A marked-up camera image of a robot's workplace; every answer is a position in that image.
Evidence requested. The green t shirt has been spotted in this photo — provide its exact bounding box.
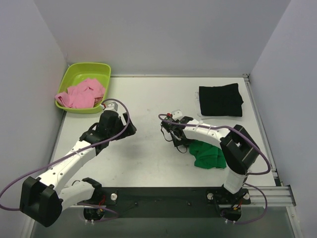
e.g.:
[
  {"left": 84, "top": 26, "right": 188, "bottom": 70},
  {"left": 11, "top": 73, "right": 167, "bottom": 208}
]
[{"left": 189, "top": 140, "right": 226, "bottom": 169}]

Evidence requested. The green plastic basin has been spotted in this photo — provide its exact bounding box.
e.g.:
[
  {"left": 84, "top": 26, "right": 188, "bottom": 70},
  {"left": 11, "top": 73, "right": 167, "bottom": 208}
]
[{"left": 55, "top": 62, "right": 111, "bottom": 114}]

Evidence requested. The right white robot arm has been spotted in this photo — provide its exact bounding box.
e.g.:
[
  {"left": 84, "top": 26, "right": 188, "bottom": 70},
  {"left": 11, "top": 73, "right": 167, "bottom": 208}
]
[{"left": 161, "top": 114, "right": 259, "bottom": 194}]

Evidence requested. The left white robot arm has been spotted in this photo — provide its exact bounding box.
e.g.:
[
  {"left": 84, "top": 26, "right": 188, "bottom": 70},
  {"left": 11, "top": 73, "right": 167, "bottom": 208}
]
[{"left": 19, "top": 109, "right": 136, "bottom": 227}]

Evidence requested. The pink t shirt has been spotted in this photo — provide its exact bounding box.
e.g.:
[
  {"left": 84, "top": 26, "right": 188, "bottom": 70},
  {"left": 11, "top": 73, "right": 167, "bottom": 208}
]
[{"left": 55, "top": 78, "right": 106, "bottom": 109}]

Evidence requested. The folded black t shirt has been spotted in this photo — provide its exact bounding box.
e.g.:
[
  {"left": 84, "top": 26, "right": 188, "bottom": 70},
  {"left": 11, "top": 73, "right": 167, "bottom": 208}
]
[{"left": 198, "top": 83, "right": 244, "bottom": 117}]

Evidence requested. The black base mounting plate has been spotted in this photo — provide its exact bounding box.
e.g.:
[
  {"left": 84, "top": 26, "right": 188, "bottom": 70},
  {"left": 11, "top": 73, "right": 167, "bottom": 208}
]
[{"left": 82, "top": 187, "right": 251, "bottom": 221}]

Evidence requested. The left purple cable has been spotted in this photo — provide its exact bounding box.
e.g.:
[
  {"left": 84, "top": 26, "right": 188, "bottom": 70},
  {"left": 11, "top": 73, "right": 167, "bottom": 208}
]
[{"left": 0, "top": 98, "right": 131, "bottom": 211}]

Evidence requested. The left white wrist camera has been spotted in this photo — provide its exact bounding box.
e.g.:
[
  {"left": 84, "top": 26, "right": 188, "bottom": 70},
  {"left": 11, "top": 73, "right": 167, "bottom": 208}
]
[{"left": 100, "top": 102, "right": 118, "bottom": 112}]

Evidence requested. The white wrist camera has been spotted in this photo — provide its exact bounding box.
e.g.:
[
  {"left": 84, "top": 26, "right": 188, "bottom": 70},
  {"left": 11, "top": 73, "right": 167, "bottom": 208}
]
[
  {"left": 100, "top": 102, "right": 118, "bottom": 112},
  {"left": 167, "top": 109, "right": 183, "bottom": 120}
]

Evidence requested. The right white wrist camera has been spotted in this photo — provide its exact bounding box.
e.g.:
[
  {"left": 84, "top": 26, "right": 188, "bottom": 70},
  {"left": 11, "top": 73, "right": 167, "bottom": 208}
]
[{"left": 167, "top": 109, "right": 183, "bottom": 120}]

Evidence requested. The aluminium frame rail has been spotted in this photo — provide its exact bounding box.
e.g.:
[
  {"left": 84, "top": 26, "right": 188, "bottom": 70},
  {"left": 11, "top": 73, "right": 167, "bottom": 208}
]
[{"left": 248, "top": 185, "right": 296, "bottom": 207}]

